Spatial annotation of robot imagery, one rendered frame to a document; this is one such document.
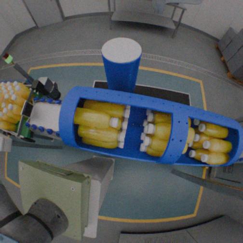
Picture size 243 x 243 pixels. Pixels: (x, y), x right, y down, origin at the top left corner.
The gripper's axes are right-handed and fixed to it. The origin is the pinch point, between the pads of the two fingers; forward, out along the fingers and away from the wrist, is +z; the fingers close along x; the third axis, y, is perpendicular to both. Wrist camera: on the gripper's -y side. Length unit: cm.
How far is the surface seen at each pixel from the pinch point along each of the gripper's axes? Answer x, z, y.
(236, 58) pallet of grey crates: 197, 154, 217
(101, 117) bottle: -13.8, 32.3, -13.6
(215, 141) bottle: -14, 41, 41
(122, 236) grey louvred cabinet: -168, 117, 17
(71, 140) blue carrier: -24.3, 30.6, -22.9
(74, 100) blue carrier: -9.7, 27.5, -23.5
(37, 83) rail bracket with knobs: 4, 48, -76
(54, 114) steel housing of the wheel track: -16, 55, -55
